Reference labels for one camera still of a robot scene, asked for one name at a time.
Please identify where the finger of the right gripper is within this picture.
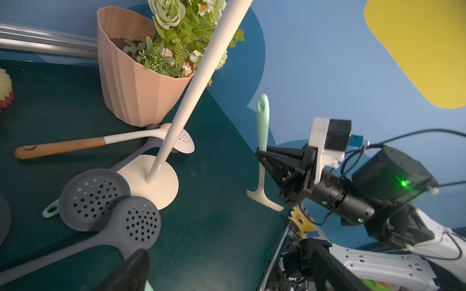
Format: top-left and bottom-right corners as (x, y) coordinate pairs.
(260, 160), (291, 189)
(254, 146), (305, 164)

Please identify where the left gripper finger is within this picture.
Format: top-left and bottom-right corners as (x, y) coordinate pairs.
(94, 249), (150, 291)

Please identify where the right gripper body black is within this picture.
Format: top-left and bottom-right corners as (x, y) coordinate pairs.
(278, 144), (318, 207)

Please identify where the cream skimmer mint handle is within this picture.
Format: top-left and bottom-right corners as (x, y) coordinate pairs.
(246, 94), (283, 212)

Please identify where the grey skimmer mint handle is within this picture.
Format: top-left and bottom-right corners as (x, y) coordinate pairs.
(1, 196), (161, 285)
(42, 137), (162, 232)

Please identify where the cream utensil rack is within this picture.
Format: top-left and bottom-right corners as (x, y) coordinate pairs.
(118, 1), (252, 209)

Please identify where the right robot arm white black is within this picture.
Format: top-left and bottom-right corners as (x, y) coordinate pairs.
(255, 144), (466, 287)

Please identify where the pink pot with flowers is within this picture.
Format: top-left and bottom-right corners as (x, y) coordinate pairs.
(97, 0), (227, 127)

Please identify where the yellow smiley sponge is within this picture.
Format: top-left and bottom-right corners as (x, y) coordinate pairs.
(0, 69), (15, 110)

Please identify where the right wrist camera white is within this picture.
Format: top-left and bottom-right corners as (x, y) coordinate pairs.
(308, 118), (353, 170)

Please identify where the cream skimmer wooden handle right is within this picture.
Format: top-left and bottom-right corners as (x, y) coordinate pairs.
(13, 122), (196, 161)

